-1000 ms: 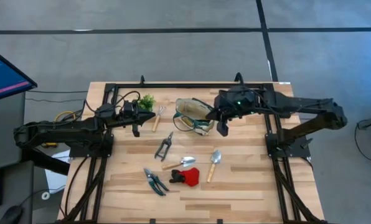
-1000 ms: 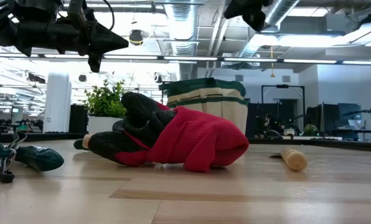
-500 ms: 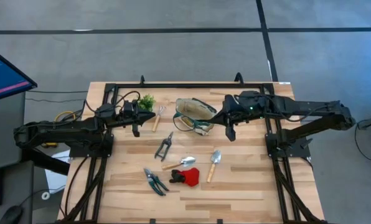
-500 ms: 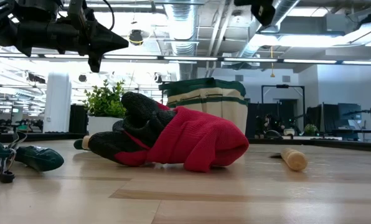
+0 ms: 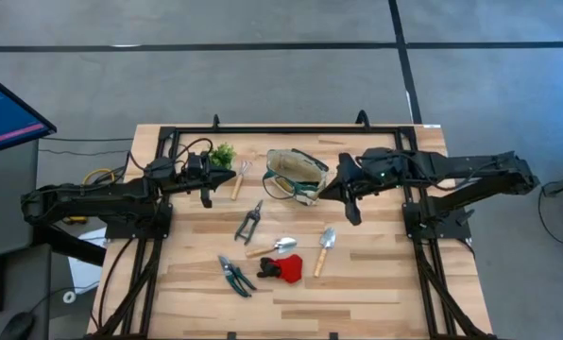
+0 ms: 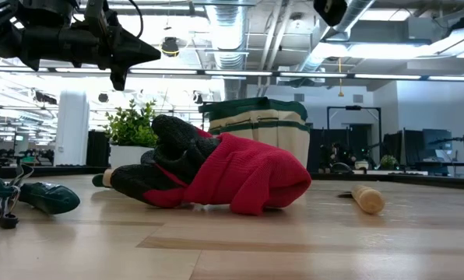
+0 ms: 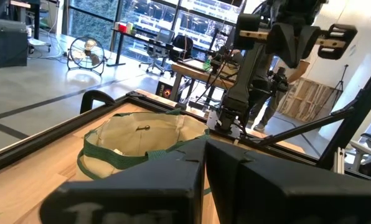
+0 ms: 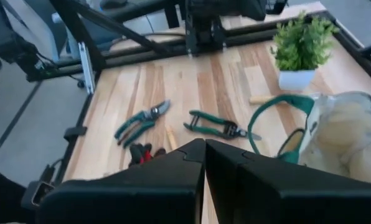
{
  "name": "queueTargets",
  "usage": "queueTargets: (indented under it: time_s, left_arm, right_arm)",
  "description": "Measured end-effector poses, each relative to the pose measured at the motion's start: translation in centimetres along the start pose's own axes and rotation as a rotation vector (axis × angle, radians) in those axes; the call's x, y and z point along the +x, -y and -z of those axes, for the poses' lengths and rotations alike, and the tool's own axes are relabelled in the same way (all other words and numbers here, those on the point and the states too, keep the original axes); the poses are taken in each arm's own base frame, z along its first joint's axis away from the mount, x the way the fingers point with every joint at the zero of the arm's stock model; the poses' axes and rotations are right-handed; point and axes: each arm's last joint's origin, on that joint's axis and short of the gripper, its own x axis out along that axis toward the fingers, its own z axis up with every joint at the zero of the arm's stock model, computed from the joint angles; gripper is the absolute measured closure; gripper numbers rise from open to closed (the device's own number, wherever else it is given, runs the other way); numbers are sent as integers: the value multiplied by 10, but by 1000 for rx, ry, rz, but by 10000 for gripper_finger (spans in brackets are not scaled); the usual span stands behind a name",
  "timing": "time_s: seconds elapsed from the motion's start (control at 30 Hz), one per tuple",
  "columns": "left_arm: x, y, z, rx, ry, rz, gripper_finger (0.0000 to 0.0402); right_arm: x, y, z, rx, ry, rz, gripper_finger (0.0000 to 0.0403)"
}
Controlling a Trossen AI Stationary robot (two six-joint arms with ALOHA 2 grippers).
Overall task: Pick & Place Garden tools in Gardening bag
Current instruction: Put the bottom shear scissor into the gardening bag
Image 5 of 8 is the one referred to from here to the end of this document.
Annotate narrow trowel wooden handle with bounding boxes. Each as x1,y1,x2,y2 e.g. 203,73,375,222
313,227,337,279

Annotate black computer mouse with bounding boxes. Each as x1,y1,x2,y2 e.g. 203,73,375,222
0,311,36,340

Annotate beige green canvas gardening bag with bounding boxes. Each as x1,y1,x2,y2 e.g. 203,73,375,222
261,148,331,207

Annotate computer monitor blue screen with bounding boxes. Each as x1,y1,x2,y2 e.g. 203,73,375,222
0,67,58,159

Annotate dark green garden snips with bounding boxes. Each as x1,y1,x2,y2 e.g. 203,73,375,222
233,198,264,246

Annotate yellow cable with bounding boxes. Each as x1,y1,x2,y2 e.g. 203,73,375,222
81,167,116,186

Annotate grey desk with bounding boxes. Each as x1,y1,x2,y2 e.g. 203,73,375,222
0,139,52,340

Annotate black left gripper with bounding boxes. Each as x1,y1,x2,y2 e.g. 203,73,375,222
162,161,237,209

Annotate white paper sheet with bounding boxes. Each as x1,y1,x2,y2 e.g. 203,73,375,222
67,226,109,297

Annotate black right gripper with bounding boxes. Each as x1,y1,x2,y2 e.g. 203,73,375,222
318,153,408,227

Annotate green plant in white pot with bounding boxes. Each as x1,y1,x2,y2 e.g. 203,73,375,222
208,142,238,170

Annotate thin black curved cable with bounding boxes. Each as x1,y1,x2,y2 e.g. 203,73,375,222
537,180,563,249

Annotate hand rake wooden handle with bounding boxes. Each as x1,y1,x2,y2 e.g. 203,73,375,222
230,159,253,202

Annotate red black gardening glove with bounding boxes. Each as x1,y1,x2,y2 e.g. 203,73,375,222
256,253,305,284

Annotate black metal table frame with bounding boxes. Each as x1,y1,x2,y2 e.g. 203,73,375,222
85,109,498,340

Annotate green handled pruning shears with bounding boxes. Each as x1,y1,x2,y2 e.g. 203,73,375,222
217,254,258,298

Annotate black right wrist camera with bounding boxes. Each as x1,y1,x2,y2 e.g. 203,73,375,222
359,147,391,174

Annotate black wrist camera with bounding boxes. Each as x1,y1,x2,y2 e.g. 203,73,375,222
186,151,211,179
359,147,391,174

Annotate wide trowel wooden handle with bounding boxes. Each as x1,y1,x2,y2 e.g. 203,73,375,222
245,236,299,259

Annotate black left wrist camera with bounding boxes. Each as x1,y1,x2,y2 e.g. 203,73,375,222
186,151,211,179

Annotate thin black floor cable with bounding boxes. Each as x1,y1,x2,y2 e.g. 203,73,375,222
38,148,130,158

